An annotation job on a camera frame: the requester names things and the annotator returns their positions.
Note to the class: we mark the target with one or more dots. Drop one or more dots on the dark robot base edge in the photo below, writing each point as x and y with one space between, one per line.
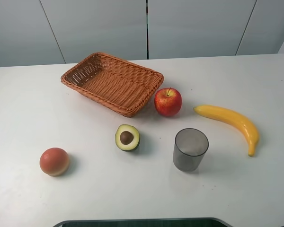
168 222

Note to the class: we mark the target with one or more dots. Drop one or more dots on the yellow banana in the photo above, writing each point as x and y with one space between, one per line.
235 119

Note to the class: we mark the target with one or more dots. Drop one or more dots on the red apple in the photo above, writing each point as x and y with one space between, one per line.
168 101

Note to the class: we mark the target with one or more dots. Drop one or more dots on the orange round bread bun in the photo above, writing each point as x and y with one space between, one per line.
54 161

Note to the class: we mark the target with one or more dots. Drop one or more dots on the halved avocado with pit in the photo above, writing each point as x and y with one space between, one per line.
127 137

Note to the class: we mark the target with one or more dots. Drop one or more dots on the brown wicker basket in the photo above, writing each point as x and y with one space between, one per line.
121 86

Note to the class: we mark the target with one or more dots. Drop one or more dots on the grey translucent plastic cup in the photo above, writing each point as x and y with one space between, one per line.
189 149

